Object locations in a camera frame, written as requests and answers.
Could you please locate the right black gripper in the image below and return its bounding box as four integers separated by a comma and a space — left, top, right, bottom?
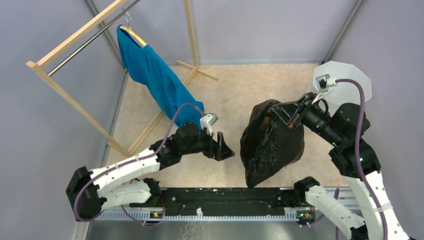
269, 91, 342, 146

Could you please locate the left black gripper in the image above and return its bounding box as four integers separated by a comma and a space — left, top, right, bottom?
181, 126, 235, 162

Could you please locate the black trash bag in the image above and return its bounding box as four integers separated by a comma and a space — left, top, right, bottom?
240, 99, 305, 188

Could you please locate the white plastic trash bin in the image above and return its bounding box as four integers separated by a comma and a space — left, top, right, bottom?
312, 61, 372, 105

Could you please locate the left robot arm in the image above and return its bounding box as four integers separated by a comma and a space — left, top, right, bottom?
65, 122, 235, 222

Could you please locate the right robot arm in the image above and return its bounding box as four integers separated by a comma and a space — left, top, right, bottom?
271, 92, 409, 240

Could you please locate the blue t-shirt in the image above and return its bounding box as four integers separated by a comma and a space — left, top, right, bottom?
116, 25, 205, 119

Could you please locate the wooden clothes hanger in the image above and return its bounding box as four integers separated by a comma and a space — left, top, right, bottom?
119, 9, 147, 48

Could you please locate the wooden clothes rack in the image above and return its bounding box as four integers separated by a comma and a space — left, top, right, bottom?
26, 0, 219, 158

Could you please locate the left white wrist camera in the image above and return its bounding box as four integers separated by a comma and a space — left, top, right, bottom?
199, 113, 219, 136

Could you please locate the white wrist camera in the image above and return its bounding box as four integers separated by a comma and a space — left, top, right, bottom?
199, 113, 219, 136
312, 74, 337, 104

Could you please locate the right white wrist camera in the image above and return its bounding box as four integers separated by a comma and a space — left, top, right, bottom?
312, 74, 337, 104

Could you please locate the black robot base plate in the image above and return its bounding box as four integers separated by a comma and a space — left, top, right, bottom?
96, 187, 365, 228

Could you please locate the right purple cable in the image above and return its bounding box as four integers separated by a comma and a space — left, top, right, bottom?
335, 78, 388, 240

